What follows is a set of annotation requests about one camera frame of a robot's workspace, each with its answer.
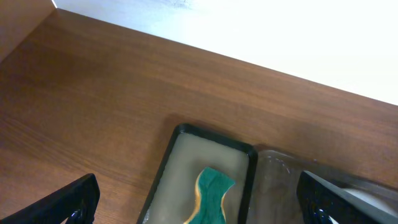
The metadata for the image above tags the pale green plate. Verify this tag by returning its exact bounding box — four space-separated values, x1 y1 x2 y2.
340 189 397 223

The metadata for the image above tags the small black tray with water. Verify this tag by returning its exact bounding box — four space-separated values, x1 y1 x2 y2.
137 123 258 223

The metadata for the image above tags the green yellow sponge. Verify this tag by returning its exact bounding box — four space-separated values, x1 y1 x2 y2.
184 167 235 224

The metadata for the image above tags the large brown serving tray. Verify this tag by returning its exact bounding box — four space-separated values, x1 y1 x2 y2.
248 148 397 223

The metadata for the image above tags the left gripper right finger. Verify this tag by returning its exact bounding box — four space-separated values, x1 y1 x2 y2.
297 170 397 224

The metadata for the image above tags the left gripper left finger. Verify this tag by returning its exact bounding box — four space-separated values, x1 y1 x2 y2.
1 174 100 224

